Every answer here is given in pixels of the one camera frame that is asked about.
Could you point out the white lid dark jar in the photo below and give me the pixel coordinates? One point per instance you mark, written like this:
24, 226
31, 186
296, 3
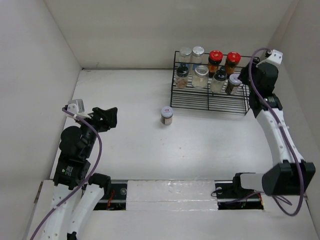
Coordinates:
166, 115

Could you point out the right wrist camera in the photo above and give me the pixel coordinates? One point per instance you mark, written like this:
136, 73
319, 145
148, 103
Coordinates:
273, 57

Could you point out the red lid sauce jar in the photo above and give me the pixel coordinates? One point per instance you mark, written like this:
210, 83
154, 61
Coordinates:
214, 59
231, 61

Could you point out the black wire rack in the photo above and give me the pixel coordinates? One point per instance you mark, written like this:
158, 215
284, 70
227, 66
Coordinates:
204, 99

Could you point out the metal mounting rail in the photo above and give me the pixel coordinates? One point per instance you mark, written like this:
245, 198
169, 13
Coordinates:
115, 199

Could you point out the black cap beige bottle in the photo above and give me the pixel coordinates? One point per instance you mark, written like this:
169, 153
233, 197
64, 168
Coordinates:
182, 74

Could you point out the black cap white bottle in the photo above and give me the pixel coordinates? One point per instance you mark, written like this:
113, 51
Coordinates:
218, 80

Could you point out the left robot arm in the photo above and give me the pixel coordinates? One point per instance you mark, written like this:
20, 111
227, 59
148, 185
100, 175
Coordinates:
77, 188

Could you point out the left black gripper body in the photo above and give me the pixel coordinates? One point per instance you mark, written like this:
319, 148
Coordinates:
97, 124

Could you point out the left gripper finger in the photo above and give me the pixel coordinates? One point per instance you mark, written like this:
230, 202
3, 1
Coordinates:
107, 115
111, 122

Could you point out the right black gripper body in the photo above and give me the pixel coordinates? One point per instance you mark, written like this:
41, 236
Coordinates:
254, 84

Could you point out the glass jar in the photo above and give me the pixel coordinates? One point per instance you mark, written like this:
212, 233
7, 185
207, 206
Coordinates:
200, 77

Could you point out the silver lid spice shaker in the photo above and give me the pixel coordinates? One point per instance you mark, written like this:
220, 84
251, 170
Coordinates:
184, 56

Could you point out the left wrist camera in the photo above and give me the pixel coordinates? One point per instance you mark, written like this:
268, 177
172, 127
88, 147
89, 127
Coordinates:
75, 108

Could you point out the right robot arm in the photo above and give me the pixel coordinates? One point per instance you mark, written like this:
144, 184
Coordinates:
290, 174

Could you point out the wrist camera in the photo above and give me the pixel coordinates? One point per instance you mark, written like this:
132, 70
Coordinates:
75, 108
273, 57

